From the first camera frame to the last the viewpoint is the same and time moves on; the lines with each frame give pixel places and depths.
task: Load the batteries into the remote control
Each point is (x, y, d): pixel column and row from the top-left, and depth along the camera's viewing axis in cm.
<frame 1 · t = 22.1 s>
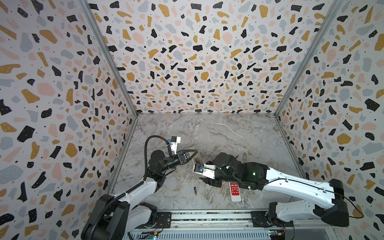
left hand: (197, 152, 72), fingers closed
right hand: (199, 170, 66), fingers open
red and white remote control: (235, 191, 83), point 2 cm above the table
black AAA battery lower: (195, 192, 85), on the table

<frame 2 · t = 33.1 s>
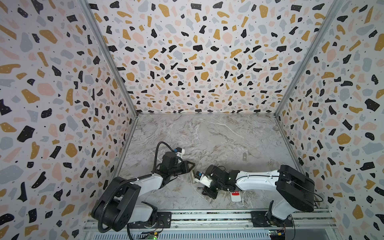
left hand: (194, 163, 85), fingers closed
right hand: (200, 189, 81), fingers closed
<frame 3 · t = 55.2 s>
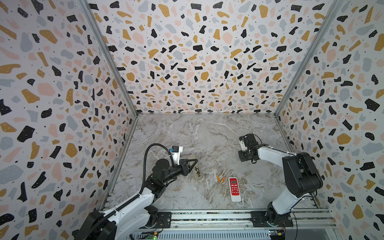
left hand: (196, 159, 74), fingers closed
right hand: (242, 151, 97), fingers open
orange AAA batteries pair: (218, 179, 89), on the table
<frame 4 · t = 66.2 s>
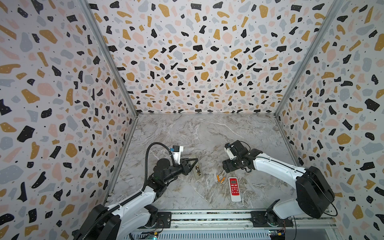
left hand: (197, 159, 75), fingers closed
right hand: (226, 162, 87), fingers open
